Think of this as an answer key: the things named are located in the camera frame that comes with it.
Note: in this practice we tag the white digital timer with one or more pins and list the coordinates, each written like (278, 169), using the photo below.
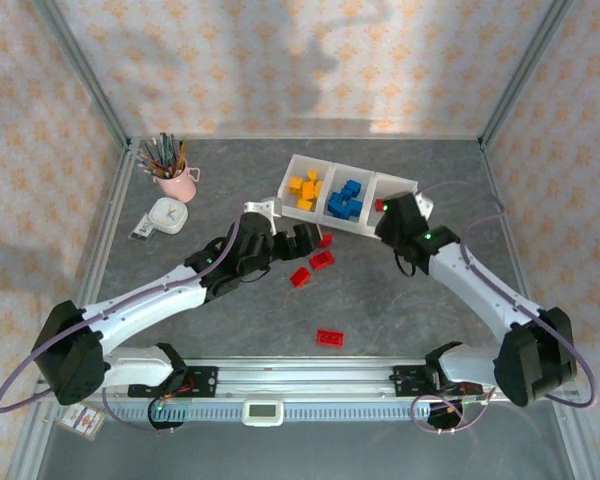
(263, 411)

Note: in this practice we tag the small printed card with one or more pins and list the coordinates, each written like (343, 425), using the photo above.
(142, 230)

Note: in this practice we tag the aluminium frame post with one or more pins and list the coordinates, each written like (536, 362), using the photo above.
(80, 65)
(525, 70)

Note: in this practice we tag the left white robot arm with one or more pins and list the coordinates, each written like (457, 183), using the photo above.
(145, 302)

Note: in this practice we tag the yellow lego brick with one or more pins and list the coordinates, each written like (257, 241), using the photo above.
(295, 185)
(307, 191)
(305, 204)

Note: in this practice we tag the coloured pencil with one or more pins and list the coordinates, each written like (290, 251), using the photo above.
(150, 159)
(167, 150)
(160, 150)
(147, 166)
(182, 155)

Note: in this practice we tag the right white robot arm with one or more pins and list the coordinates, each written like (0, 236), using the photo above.
(480, 292)

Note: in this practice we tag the red flat lego plate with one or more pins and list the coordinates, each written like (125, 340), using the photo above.
(322, 260)

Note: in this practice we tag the long red lego brick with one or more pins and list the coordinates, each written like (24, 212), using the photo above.
(330, 338)

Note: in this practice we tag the aluminium table end rail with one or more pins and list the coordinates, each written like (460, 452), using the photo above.
(280, 137)

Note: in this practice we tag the white square clock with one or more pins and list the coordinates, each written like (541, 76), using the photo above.
(167, 216)

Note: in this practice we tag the pink cup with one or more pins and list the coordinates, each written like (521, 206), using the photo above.
(177, 187)

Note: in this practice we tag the aluminium base beam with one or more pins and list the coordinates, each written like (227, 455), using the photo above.
(305, 376)

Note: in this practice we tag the white plastic bin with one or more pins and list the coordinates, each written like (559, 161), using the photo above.
(286, 207)
(400, 182)
(365, 172)

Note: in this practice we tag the aluminium table side rail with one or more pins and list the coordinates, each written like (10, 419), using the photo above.
(500, 175)
(97, 260)

